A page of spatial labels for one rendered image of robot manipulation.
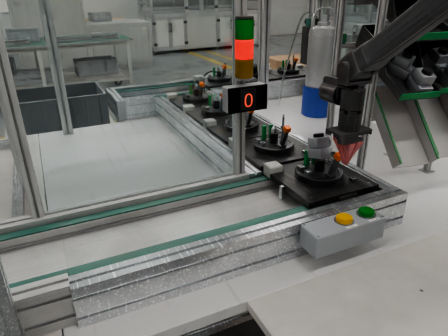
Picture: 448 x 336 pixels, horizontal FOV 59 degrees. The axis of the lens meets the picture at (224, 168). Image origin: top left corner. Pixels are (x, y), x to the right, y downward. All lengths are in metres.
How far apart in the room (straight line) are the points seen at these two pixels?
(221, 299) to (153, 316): 0.15
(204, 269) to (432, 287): 0.52
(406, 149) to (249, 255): 0.62
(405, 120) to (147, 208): 0.84
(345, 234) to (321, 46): 1.23
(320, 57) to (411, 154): 0.88
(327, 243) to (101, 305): 0.52
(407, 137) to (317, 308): 0.66
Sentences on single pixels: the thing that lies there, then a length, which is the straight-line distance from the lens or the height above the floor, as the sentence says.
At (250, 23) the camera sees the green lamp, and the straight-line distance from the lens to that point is 1.08.
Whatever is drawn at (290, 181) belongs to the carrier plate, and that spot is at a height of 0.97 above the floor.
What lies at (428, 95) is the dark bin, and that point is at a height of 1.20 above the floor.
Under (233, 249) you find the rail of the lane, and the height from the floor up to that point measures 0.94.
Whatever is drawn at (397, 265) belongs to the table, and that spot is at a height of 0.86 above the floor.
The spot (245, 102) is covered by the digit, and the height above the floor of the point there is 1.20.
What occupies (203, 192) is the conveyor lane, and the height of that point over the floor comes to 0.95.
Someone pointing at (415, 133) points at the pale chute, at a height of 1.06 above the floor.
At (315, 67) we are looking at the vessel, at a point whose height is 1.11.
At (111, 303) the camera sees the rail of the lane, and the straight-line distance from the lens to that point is 0.90.
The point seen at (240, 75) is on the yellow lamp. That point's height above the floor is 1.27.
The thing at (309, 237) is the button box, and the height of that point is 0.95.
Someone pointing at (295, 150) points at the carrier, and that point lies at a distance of 1.39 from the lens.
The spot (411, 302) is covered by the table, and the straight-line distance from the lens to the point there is 1.00.
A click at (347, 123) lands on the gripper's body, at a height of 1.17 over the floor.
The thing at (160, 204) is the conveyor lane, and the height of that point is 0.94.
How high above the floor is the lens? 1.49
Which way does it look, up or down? 25 degrees down
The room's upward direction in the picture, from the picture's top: 1 degrees counter-clockwise
